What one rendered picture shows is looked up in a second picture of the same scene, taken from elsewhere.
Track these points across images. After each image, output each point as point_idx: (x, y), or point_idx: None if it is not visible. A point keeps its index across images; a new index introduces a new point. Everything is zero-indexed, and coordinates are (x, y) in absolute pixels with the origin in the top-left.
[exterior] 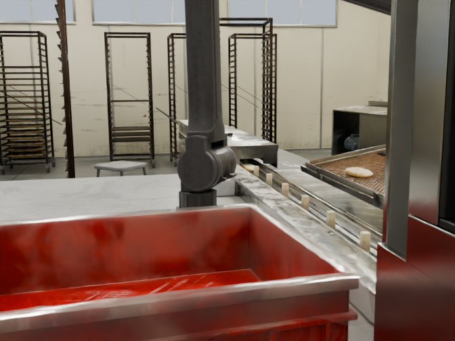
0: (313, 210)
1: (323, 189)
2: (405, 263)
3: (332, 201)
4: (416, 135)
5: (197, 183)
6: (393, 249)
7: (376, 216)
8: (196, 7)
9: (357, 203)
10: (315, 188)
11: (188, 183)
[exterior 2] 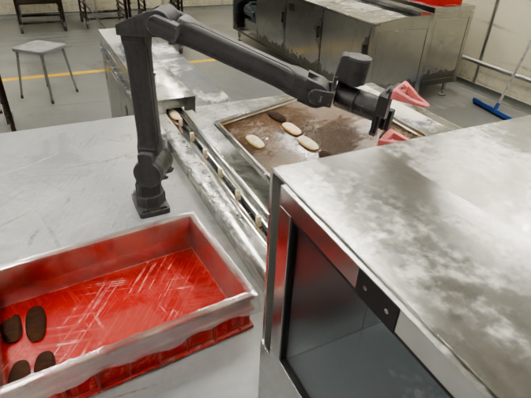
0: None
1: None
2: (269, 356)
3: (237, 156)
4: (273, 329)
5: (148, 182)
6: (265, 346)
7: None
8: (135, 63)
9: None
10: (224, 137)
11: (142, 182)
